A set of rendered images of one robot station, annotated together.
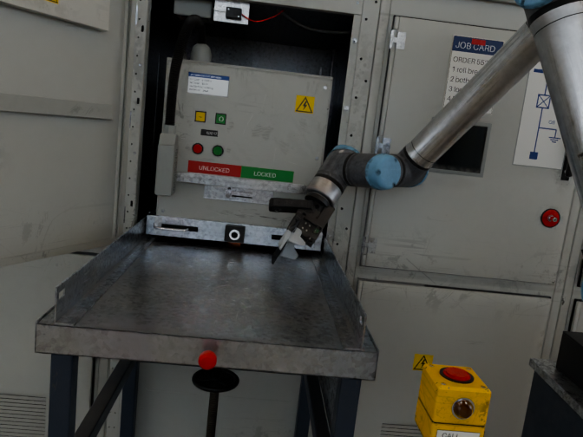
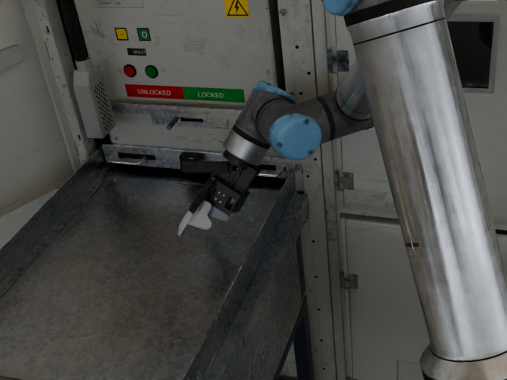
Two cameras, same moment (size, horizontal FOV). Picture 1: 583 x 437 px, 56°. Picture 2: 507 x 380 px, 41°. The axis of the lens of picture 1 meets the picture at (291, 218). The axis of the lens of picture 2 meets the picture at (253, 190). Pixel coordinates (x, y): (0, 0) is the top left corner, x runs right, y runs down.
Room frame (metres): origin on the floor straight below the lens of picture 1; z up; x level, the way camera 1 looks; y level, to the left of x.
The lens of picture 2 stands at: (0.34, -0.66, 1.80)
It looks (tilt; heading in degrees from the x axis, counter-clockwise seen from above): 34 degrees down; 27
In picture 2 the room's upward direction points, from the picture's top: 8 degrees counter-clockwise
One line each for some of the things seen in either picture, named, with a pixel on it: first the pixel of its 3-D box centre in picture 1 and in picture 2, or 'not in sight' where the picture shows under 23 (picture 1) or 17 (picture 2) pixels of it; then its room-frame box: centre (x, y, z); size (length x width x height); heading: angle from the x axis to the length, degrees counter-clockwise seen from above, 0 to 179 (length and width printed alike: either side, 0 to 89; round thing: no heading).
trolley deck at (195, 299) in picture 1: (223, 294); (134, 276); (1.27, 0.14, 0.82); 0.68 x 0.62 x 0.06; 4
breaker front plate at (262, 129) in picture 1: (243, 150); (178, 69); (1.65, 0.17, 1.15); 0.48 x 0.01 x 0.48; 94
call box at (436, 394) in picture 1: (451, 406); not in sight; (0.77, -0.27, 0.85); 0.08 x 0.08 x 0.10; 4
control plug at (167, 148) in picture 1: (167, 164); (94, 100); (1.57, 0.37, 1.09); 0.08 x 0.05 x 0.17; 4
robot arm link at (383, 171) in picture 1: (374, 171); (292, 127); (1.44, -0.20, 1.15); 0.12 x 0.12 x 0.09; 44
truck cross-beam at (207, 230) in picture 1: (235, 231); (198, 156); (1.67, 0.17, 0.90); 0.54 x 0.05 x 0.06; 94
